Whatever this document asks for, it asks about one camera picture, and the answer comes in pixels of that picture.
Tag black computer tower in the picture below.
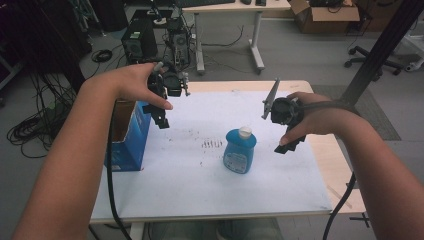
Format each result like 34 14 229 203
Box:
120 16 159 65

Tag black office chair base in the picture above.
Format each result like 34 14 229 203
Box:
343 45 405 82

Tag black keyboard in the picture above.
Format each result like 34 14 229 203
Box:
178 0 236 8

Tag white-legged wooden desk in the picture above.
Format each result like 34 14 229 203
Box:
181 0 293 76

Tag blue bottle with white cap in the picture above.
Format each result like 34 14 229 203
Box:
222 125 258 175

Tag white table mat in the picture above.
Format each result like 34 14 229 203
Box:
90 90 334 222

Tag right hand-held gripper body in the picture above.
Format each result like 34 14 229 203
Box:
261 78 306 130

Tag left hand-held gripper cable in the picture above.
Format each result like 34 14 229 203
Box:
105 101 133 240

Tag brown cardboard box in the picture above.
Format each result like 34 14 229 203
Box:
288 0 361 35

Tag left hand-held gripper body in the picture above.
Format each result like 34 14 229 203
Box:
146 61 192 101

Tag person's right hand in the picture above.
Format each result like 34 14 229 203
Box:
279 91 345 148

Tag grey floor mat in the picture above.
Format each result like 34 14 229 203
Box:
311 84 402 142

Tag open-sided computer case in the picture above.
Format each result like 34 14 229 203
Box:
165 19 192 69

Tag dark curtain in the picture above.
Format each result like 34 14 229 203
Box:
0 0 94 93

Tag bundle of black floor cables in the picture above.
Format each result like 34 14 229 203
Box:
6 71 79 160

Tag right hand-held gripper cable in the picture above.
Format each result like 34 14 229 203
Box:
301 99 358 240

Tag hand-held gripper cable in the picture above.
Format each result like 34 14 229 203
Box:
105 101 133 240
301 99 358 240

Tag person's left hand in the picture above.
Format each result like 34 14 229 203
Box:
87 62 174 111

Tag blue cardboard box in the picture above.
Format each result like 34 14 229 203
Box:
104 99 153 173

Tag black metal pillar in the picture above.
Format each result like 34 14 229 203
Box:
338 0 424 108

